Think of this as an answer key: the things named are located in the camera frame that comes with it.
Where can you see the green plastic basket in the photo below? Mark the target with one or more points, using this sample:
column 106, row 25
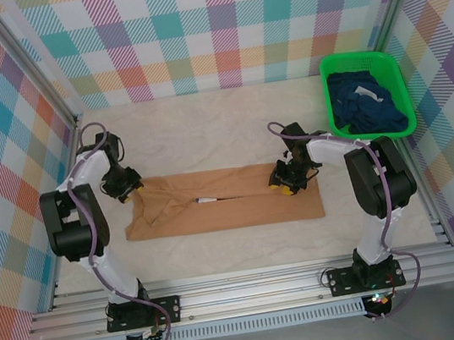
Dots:
column 364, row 56

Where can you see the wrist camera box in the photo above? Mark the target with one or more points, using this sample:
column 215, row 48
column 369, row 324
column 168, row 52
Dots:
column 295, row 134
column 110, row 144

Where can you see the navy blue t-shirt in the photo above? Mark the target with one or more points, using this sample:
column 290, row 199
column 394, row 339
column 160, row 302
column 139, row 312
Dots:
column 368, row 114

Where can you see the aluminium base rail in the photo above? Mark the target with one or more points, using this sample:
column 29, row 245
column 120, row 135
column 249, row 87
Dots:
column 250, row 295

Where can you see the orange printed t-shirt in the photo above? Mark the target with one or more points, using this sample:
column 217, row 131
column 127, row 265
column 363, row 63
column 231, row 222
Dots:
column 237, row 211

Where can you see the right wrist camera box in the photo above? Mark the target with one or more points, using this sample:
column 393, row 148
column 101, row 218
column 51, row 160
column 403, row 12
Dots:
column 295, row 134

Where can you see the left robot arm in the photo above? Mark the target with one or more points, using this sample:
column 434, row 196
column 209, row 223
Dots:
column 69, row 219

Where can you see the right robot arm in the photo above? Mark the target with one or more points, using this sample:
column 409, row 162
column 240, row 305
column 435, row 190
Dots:
column 382, row 181

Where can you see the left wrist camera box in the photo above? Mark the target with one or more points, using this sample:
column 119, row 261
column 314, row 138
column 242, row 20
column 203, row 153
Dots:
column 110, row 144

